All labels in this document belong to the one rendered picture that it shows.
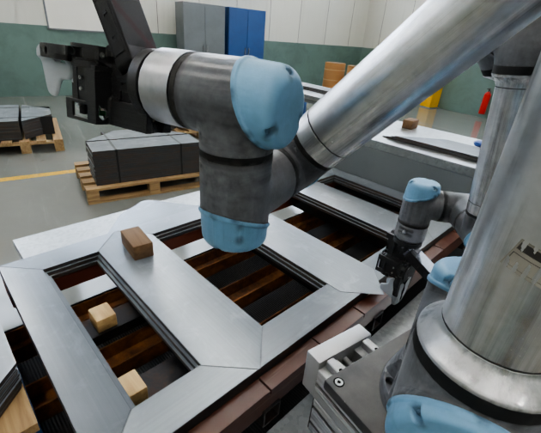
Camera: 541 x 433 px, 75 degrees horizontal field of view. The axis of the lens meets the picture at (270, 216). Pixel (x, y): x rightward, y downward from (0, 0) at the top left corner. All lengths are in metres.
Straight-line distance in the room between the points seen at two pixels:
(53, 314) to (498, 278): 0.95
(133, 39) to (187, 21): 8.49
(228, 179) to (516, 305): 0.24
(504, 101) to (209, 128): 0.55
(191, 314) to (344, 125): 0.68
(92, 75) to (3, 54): 8.48
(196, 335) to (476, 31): 0.78
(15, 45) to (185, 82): 8.58
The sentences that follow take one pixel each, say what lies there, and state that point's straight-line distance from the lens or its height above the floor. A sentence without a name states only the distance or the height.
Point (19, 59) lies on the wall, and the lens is 8.93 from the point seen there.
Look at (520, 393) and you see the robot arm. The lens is 0.33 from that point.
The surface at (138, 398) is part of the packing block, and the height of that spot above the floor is 0.80.
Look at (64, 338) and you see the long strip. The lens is 0.97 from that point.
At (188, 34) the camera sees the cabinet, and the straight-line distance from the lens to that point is 8.93.
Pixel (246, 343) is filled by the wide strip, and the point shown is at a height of 0.85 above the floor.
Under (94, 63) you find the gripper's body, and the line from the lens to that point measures 0.45.
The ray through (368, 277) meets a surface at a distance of 1.15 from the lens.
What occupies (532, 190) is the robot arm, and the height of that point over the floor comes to 1.42.
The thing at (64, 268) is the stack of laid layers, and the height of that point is 0.83.
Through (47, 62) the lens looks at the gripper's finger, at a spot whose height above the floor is 1.44.
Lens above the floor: 1.49
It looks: 27 degrees down
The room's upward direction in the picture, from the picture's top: 5 degrees clockwise
